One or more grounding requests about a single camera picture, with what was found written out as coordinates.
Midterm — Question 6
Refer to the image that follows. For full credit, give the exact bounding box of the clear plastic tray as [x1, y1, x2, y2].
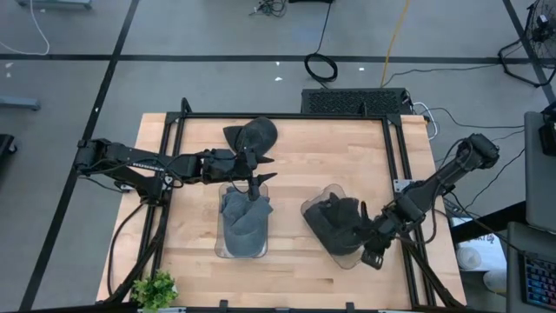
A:
[214, 181, 270, 261]
[300, 183, 380, 270]

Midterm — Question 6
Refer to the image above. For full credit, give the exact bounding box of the yellow power cable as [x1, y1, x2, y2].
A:
[380, 0, 413, 89]

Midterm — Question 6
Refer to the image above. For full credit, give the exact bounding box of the black hanging power cable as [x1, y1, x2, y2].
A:
[302, 0, 340, 84]

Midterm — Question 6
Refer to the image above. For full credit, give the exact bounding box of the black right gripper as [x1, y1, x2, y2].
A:
[356, 201, 421, 270]

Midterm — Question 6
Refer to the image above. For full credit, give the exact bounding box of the grey keyboard desk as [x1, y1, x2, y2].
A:
[505, 220, 556, 313]

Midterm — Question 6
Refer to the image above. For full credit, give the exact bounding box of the small green potted plant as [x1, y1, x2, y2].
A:
[129, 269, 180, 312]

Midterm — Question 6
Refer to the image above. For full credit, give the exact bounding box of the white roll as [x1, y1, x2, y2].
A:
[455, 245, 483, 271]
[482, 268, 508, 296]

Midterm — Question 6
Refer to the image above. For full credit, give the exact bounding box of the white computer cable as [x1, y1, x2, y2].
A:
[411, 101, 440, 142]

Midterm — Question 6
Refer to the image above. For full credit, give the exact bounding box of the white printed paper box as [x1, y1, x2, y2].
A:
[450, 216, 507, 271]

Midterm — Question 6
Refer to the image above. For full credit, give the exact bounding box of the black aluminium table frame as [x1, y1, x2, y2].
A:
[103, 97, 467, 312]

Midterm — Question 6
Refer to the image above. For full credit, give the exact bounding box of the grey fabric cap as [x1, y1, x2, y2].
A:
[220, 190, 275, 238]
[222, 225, 268, 258]

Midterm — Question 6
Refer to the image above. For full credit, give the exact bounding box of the white floor cable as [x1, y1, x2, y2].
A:
[0, 0, 51, 57]

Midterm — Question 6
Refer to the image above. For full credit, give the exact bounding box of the black perforated computer case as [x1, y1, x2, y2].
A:
[300, 87, 414, 117]

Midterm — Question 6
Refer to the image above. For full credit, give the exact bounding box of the black fabric cap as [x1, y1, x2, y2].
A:
[302, 192, 371, 257]
[222, 116, 280, 161]

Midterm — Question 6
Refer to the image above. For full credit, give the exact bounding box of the grey furniture foot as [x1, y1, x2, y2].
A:
[16, 0, 94, 10]
[0, 96, 43, 112]

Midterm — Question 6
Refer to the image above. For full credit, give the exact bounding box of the grey desk surface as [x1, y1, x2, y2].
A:
[523, 110, 556, 235]

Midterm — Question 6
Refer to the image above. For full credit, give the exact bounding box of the backlit computer keyboard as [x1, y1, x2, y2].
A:
[520, 253, 556, 311]

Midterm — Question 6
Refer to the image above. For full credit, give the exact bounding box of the black left arm base cable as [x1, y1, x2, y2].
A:
[106, 199, 149, 299]

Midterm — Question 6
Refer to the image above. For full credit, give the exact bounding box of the black floor item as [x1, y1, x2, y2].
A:
[0, 133, 19, 158]

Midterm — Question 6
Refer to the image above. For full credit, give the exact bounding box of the black cable bundle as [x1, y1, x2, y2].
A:
[248, 0, 288, 18]

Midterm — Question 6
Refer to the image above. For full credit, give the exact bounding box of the black floor fan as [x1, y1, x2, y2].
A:
[497, 0, 556, 89]

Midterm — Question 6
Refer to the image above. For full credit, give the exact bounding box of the black desk device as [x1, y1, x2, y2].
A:
[537, 102, 556, 157]

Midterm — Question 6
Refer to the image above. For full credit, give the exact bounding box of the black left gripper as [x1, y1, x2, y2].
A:
[200, 147, 279, 203]

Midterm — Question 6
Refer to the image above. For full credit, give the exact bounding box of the thin black floor cable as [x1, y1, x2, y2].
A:
[381, 63, 500, 88]

